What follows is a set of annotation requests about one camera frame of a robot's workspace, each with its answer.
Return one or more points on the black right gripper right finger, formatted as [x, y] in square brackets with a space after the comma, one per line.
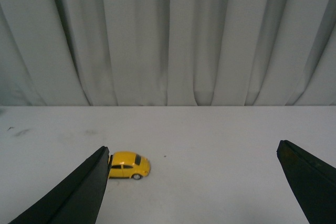
[311, 180]

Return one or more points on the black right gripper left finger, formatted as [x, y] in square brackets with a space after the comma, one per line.
[77, 198]

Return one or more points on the yellow beetle toy car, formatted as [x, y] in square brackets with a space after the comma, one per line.
[125, 164]

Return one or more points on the white pleated curtain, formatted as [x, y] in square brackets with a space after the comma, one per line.
[168, 52]

